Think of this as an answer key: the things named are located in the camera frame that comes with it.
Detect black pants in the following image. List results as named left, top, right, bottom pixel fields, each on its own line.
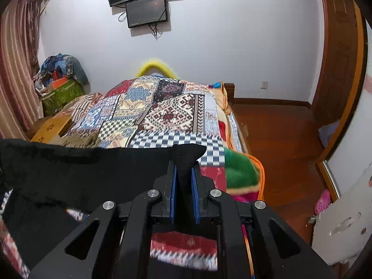
left=1, top=139, right=206, bottom=268

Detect colourful fleece blanket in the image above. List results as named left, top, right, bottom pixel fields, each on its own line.
left=210, top=82, right=266, bottom=203

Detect patchwork patterned bedspread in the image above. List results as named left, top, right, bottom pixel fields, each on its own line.
left=0, top=75, right=228, bottom=277

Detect folded khaki pants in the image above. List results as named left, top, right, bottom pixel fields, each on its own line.
left=49, top=132, right=101, bottom=149

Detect yellow plush headboard item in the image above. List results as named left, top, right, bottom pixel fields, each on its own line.
left=136, top=59, right=178, bottom=79

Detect pink croc shoe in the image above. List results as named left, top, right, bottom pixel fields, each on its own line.
left=314, top=189, right=332, bottom=215

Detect wooden lap tray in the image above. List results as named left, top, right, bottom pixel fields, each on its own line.
left=30, top=115, right=72, bottom=144

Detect green patterned storage box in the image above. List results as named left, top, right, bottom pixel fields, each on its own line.
left=41, top=79, right=84, bottom=116

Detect orange box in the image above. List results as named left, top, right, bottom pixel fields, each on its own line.
left=47, top=77, right=69, bottom=92

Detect pile of blue clothes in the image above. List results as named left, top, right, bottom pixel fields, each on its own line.
left=40, top=53, right=89, bottom=86

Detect striped pink curtain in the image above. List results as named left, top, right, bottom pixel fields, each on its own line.
left=1, top=0, right=43, bottom=140

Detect brown wooden door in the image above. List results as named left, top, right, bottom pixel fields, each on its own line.
left=312, top=0, right=368, bottom=162

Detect white wall socket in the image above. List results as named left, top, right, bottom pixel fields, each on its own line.
left=260, top=81, right=268, bottom=90

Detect small black wall monitor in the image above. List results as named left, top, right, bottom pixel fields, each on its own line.
left=126, top=0, right=168, bottom=28

